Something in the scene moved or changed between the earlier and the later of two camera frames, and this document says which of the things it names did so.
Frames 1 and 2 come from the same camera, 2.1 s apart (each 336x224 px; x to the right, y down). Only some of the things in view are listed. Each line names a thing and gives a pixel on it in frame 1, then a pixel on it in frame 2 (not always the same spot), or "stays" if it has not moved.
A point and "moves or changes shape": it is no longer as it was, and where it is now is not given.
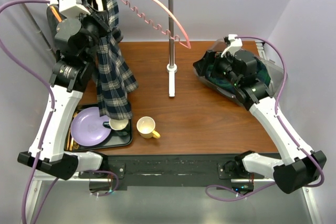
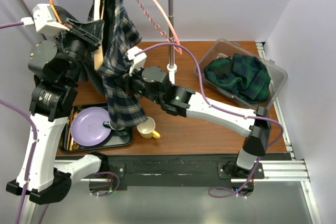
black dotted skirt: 52,21 moves or changes shape
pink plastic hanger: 145,20 moves or changes shape
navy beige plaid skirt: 115,76 moves or changes shape
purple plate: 87,127 stays
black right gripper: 214,59 → 128,81
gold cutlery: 71,145 stays
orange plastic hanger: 56,14 stays
